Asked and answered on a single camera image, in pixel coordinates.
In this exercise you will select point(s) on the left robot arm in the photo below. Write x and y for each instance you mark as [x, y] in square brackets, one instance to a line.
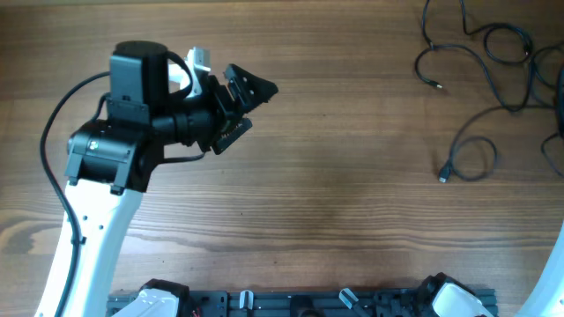
[156, 99]

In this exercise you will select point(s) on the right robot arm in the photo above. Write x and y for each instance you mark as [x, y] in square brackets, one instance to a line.
[546, 299]

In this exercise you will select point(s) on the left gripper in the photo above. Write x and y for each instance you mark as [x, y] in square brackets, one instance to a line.
[226, 114]

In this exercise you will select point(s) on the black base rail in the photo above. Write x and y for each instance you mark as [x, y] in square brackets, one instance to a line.
[383, 303]

